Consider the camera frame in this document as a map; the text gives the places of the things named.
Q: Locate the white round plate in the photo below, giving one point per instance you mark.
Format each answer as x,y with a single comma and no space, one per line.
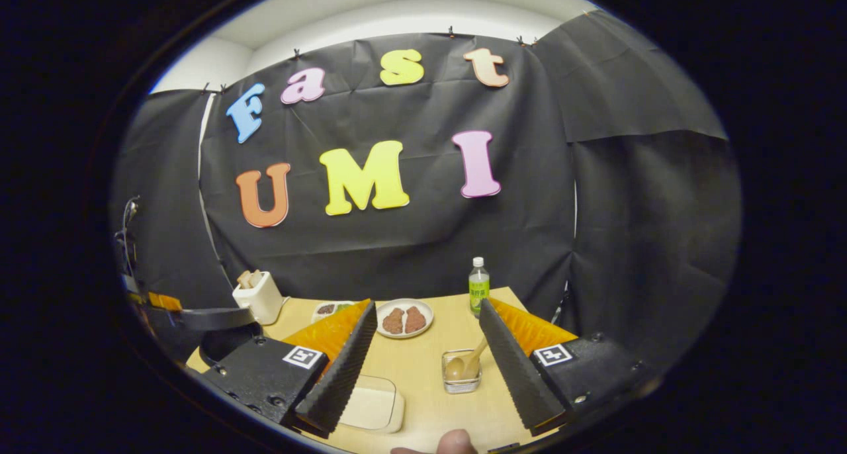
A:
405,303

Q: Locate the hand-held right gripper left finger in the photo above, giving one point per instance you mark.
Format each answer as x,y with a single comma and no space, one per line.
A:
337,374

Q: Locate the white utensil holder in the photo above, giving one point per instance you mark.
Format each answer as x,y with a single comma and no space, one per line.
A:
261,302

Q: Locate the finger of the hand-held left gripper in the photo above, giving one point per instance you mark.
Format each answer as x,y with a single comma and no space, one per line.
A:
164,302

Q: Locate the brown meat piece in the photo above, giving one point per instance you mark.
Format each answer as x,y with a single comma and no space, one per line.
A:
415,319
394,321

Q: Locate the black backdrop cloth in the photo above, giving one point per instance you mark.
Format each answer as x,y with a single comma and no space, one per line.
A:
397,255

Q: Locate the white divided dish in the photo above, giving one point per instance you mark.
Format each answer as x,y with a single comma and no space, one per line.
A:
325,308

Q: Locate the clear chopstick holder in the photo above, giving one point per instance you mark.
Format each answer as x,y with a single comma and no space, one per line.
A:
461,386

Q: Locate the green drink bottle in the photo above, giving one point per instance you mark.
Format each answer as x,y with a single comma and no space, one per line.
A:
479,292

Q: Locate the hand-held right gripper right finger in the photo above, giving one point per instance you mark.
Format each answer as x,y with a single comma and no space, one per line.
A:
516,374

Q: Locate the clear plastic rice box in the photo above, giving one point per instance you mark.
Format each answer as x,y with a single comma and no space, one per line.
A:
390,411

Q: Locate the dark grey rice cooker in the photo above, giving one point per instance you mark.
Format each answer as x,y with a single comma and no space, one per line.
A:
218,318

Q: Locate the wooden spoon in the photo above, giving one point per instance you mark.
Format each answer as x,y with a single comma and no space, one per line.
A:
456,368

